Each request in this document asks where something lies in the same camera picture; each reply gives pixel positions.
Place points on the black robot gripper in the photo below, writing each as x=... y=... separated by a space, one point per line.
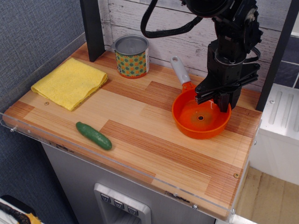
x=226 y=77

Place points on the red pan with grey handle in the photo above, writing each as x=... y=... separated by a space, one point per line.
x=198 y=121

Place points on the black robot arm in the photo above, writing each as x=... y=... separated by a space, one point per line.
x=231 y=58

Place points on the white ribbed appliance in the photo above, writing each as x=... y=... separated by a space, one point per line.
x=276 y=147

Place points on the patterned tin can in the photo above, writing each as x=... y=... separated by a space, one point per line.
x=132 y=56

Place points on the green toy cucumber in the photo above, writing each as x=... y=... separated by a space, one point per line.
x=94 y=135

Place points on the yellow folded cloth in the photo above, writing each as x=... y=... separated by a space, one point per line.
x=70 y=84

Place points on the grey cabinet with dispenser panel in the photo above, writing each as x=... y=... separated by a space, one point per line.
x=100 y=195

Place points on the yellow object at corner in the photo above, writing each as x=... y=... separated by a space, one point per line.
x=33 y=219

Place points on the black right upright post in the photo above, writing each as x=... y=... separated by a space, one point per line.
x=279 y=52

